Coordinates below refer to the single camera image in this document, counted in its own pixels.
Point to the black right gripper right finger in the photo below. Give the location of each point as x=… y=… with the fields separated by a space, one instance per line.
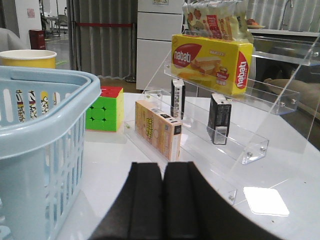
x=195 y=211

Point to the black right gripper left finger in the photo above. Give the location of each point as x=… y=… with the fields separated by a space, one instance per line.
x=136 y=213

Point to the black tissue pack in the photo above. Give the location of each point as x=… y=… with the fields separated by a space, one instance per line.
x=219 y=119
x=178 y=92

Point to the light blue plastic basket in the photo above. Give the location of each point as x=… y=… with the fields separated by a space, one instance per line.
x=42 y=126

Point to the colourful rubik's cube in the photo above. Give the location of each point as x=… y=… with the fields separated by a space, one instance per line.
x=107 y=112

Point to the clear acrylic display shelf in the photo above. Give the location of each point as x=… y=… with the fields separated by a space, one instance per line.
x=274 y=132

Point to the yellow nabati wafer box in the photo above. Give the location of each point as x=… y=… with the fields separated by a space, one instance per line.
x=220 y=65

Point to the yellow popcorn paper cup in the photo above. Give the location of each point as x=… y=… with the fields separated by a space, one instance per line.
x=33 y=58

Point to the yellow snack bag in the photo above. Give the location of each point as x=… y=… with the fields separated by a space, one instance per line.
x=218 y=19

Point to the white cabinet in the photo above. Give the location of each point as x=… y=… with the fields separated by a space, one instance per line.
x=157 y=21

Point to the red barrier belt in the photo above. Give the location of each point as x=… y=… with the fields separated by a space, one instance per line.
x=105 y=25

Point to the red box on floor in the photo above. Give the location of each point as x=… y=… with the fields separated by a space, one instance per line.
x=37 y=39

